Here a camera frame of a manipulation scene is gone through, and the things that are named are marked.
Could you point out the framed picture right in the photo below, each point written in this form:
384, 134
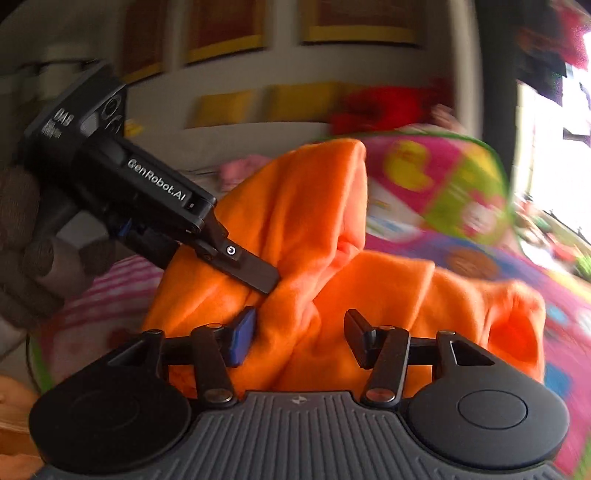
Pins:
386, 22

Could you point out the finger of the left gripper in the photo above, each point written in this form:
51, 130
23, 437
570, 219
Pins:
240, 263

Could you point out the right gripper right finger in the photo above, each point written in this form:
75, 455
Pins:
384, 351

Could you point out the left hand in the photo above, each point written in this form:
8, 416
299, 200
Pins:
39, 274

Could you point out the orange pumpkin costume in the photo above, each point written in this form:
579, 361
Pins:
305, 213

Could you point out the framed picture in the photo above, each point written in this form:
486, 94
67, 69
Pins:
219, 28
386, 22

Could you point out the yellow cushion middle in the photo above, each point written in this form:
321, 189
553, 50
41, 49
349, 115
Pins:
309, 102

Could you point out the yellow cushion left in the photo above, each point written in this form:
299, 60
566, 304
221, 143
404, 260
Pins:
221, 109

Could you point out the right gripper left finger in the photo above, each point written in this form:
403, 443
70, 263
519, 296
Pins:
216, 348

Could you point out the red blanket pile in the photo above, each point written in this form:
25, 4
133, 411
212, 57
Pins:
384, 108

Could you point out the yellow cushion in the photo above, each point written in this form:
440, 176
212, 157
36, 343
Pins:
309, 102
221, 109

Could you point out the pink garment on sofa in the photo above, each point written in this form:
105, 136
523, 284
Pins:
230, 174

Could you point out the hanging clothes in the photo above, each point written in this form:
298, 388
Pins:
550, 37

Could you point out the framed picture left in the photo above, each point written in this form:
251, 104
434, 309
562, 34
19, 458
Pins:
219, 28

